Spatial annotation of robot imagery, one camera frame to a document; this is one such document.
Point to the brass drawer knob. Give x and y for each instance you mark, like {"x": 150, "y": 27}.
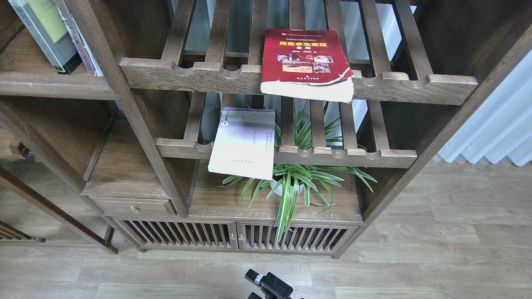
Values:
{"x": 134, "y": 209}

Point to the white plant pot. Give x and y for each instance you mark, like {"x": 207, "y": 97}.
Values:
{"x": 279, "y": 188}

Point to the dark wooden bookshelf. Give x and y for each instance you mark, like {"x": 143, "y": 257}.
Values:
{"x": 133, "y": 136}

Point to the white lavender cover book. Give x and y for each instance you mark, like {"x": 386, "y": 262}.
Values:
{"x": 244, "y": 143}

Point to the upright book in shelf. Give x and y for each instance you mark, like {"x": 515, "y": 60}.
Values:
{"x": 79, "y": 41}

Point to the green and black book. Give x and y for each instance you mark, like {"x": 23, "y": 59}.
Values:
{"x": 42, "y": 19}

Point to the green spider plant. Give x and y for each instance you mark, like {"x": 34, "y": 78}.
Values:
{"x": 312, "y": 181}

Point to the red cover book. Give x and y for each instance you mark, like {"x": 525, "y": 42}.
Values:
{"x": 306, "y": 64}

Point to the white pleated curtain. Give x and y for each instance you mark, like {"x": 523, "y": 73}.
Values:
{"x": 501, "y": 127}

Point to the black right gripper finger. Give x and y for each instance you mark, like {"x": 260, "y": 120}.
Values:
{"x": 254, "y": 296}
{"x": 270, "y": 285}

